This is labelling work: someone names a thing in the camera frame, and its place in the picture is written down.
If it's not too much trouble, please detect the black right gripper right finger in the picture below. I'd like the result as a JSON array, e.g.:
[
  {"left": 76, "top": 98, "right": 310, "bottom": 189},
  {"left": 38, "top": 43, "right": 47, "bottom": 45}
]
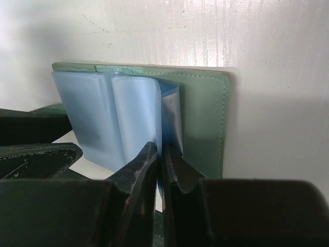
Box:
[{"left": 161, "top": 145, "right": 328, "bottom": 246}]

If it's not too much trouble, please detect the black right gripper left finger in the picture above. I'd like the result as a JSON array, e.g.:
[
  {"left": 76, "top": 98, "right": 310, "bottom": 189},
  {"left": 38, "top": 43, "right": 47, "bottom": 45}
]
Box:
[{"left": 1, "top": 142, "right": 158, "bottom": 246}]

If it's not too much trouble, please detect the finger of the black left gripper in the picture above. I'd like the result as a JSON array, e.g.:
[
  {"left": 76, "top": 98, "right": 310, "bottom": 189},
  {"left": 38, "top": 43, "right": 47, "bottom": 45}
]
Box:
[
  {"left": 1, "top": 143, "right": 83, "bottom": 180},
  {"left": 1, "top": 108, "right": 72, "bottom": 146}
]

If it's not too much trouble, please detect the green leather card holder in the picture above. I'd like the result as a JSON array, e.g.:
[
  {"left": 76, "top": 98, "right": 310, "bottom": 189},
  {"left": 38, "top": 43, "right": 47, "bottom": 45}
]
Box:
[{"left": 30, "top": 61, "right": 231, "bottom": 181}]

